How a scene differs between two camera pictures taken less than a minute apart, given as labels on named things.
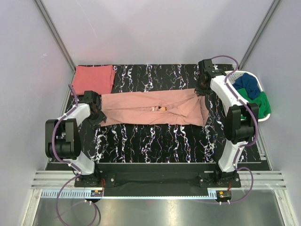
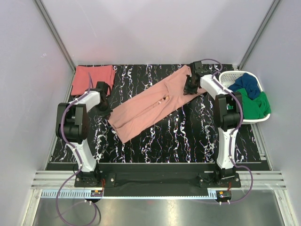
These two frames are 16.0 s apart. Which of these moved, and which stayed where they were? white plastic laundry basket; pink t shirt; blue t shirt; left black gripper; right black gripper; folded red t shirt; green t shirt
Moved: left black gripper; pink t shirt; right black gripper
Stayed: white plastic laundry basket; blue t shirt; folded red t shirt; green t shirt
